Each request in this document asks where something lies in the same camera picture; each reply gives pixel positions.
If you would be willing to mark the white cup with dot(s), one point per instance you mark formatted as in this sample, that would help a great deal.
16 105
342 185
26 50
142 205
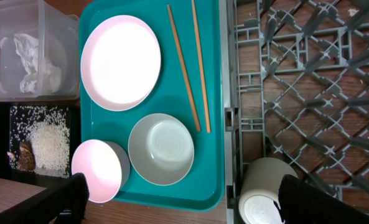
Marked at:
258 203

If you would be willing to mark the pink round plate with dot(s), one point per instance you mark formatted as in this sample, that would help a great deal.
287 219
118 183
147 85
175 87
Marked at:
120 63

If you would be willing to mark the wooden chopstick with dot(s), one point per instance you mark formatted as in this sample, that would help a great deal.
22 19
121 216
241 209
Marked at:
201 68
184 70

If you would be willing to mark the grey-white bowl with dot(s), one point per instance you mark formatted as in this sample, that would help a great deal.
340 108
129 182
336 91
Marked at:
161 149

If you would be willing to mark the white tissue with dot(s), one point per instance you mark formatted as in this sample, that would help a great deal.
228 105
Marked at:
27 47

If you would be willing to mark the teal plastic tray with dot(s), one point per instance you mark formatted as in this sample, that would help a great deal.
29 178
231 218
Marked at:
203 187

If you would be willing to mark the right wooden chopstick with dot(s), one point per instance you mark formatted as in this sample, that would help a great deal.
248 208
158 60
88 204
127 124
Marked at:
201 68

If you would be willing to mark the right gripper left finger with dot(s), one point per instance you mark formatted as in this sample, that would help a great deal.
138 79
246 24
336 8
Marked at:
65 203

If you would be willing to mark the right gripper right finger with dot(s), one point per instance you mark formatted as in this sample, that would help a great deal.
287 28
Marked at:
298 202

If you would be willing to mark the grey dishwasher rack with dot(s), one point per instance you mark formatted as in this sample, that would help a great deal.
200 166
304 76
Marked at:
296 87

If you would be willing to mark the left wooden chopstick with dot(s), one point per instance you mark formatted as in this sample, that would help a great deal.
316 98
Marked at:
184 70

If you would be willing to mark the clear plastic bin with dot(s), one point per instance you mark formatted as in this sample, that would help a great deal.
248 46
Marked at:
58 40

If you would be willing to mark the rice and meat leftovers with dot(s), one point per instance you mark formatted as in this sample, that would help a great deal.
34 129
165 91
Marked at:
39 140

